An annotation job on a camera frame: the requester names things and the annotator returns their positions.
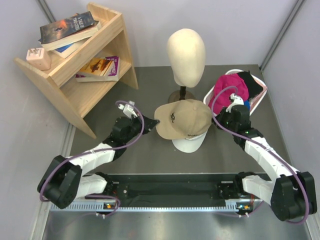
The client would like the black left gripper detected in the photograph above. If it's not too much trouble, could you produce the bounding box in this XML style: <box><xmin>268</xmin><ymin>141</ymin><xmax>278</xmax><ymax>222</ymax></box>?
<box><xmin>123</xmin><ymin>111</ymin><xmax>159</xmax><ymax>144</ymax></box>

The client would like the blue cap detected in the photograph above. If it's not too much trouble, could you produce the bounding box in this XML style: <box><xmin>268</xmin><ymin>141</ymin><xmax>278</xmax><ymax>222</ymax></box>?
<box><xmin>243</xmin><ymin>100</ymin><xmax>251</xmax><ymax>110</ymax></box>

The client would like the pink cap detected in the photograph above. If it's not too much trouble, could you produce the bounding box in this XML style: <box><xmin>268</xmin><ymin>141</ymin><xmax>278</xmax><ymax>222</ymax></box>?
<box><xmin>208</xmin><ymin>73</ymin><xmax>249</xmax><ymax>115</ymax></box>

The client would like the orange purple book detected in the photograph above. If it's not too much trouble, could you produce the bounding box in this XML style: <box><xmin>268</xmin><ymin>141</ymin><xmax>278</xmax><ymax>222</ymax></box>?
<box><xmin>75</xmin><ymin>56</ymin><xmax>120</xmax><ymax>83</ymax></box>

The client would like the purple cable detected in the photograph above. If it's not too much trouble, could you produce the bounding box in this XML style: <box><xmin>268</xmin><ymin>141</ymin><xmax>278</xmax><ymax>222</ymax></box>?
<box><xmin>211</xmin><ymin>86</ymin><xmax>311</xmax><ymax>224</ymax></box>
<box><xmin>39</xmin><ymin>99</ymin><xmax>145</xmax><ymax>203</ymax></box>

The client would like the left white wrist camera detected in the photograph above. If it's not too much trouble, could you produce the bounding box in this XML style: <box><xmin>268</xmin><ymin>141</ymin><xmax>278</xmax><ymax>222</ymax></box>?
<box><xmin>118</xmin><ymin>101</ymin><xmax>138</xmax><ymax>119</ymax></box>

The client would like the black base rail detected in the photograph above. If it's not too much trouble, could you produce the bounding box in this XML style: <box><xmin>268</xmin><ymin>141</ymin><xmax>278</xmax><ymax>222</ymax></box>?
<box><xmin>100</xmin><ymin>173</ymin><xmax>249</xmax><ymax>207</ymax></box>

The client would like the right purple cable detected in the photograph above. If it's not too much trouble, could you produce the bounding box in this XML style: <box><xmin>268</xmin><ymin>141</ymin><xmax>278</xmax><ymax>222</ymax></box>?
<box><xmin>211</xmin><ymin>86</ymin><xmax>311</xmax><ymax>224</ymax></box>

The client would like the wooden shelf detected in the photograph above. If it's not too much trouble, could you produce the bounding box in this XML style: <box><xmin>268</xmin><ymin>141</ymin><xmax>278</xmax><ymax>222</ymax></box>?
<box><xmin>14</xmin><ymin>2</ymin><xmax>139</xmax><ymax>139</ymax></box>

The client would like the blue cover book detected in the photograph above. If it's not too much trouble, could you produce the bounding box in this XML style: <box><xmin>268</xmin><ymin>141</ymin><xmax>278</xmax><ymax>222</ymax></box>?
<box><xmin>52</xmin><ymin>39</ymin><xmax>87</xmax><ymax>59</ymax></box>

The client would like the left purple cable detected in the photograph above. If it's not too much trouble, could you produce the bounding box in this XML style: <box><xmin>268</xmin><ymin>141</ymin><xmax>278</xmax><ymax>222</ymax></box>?
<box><xmin>39</xmin><ymin>99</ymin><xmax>145</xmax><ymax>203</ymax></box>

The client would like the beige mannequin head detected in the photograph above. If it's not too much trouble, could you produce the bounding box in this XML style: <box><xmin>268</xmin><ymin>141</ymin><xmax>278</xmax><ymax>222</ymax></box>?
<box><xmin>166</xmin><ymin>28</ymin><xmax>206</xmax><ymax>88</ymax></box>

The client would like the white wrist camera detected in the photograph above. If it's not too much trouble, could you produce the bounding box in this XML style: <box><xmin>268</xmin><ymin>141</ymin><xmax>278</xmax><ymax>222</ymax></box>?
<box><xmin>118</xmin><ymin>101</ymin><xmax>138</xmax><ymax>119</ymax></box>
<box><xmin>225</xmin><ymin>93</ymin><xmax>244</xmax><ymax>113</ymax></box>

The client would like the beige cap with black logo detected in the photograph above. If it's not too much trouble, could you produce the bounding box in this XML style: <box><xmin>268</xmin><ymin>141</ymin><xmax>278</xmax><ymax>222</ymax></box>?
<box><xmin>154</xmin><ymin>99</ymin><xmax>212</xmax><ymax>140</ymax></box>

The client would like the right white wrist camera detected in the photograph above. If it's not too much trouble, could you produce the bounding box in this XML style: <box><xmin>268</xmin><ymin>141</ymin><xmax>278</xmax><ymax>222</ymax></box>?
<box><xmin>225</xmin><ymin>93</ymin><xmax>244</xmax><ymax>113</ymax></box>

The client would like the pink power adapter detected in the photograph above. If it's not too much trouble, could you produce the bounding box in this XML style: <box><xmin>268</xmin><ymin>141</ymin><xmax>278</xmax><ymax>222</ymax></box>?
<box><xmin>26</xmin><ymin>47</ymin><xmax>52</xmax><ymax>71</ymax></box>

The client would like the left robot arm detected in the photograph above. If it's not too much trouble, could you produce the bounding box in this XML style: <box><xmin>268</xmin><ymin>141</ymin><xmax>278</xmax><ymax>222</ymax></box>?
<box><xmin>37</xmin><ymin>115</ymin><xmax>160</xmax><ymax>209</ymax></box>

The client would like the dark cover paperback book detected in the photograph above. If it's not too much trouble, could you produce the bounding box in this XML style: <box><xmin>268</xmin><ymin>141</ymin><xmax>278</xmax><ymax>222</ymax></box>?
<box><xmin>38</xmin><ymin>11</ymin><xmax>102</xmax><ymax>51</ymax></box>

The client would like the white perforated basket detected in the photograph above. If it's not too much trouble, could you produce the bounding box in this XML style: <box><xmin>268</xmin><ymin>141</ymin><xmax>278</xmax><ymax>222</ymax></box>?
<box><xmin>203</xmin><ymin>73</ymin><xmax>268</xmax><ymax>115</ymax></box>

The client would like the white slotted cable duct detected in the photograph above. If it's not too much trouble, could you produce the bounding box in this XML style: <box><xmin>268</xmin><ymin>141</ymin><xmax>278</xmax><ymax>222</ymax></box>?
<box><xmin>63</xmin><ymin>199</ymin><xmax>260</xmax><ymax>214</ymax></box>

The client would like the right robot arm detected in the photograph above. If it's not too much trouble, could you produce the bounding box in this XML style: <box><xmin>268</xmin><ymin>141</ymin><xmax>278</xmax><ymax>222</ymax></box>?
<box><xmin>214</xmin><ymin>105</ymin><xmax>318</xmax><ymax>223</ymax></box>

